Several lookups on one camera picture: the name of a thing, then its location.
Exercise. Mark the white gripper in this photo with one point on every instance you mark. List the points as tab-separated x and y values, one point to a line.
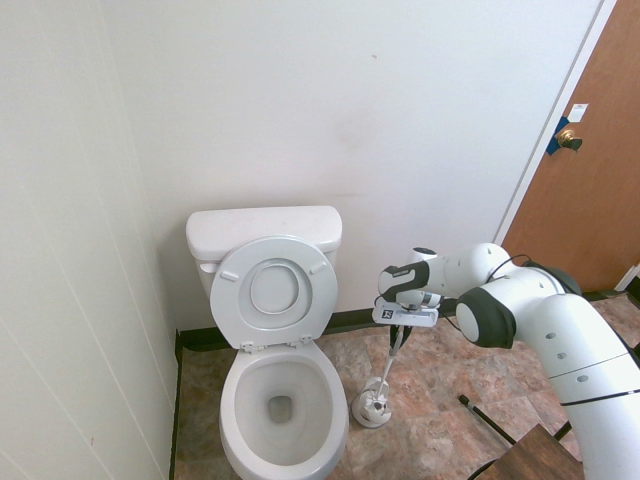
410	316

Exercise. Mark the white toilet brush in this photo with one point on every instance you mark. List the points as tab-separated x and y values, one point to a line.
387	370

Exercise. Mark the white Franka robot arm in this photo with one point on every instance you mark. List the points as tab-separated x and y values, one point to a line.
575	340

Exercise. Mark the white toilet seat with lid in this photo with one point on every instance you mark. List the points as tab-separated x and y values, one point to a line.
230	310

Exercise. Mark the white toilet bowl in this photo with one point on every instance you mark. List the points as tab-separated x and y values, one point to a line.
280	460

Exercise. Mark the white toilet tank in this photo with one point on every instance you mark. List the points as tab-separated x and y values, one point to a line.
205	280

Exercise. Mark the long black baseboard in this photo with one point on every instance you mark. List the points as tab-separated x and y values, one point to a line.
355	320

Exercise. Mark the white brush holder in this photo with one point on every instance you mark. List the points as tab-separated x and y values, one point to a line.
370	420

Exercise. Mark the white tank lid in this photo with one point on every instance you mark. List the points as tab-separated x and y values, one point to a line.
260	225

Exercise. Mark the brown wooden table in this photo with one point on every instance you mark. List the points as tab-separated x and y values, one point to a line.
540	455

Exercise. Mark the brown wooden door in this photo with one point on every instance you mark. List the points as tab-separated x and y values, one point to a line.
600	210

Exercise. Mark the short black baseboard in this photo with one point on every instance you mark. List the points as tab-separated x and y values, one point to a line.
175	410

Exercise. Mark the blue tape strip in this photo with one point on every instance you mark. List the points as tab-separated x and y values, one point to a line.
554	145

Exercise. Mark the brass door knob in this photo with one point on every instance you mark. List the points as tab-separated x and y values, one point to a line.
567	136

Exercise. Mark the white paper label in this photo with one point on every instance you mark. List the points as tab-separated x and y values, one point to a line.
578	113

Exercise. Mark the white door frame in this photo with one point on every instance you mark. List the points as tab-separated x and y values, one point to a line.
560	115

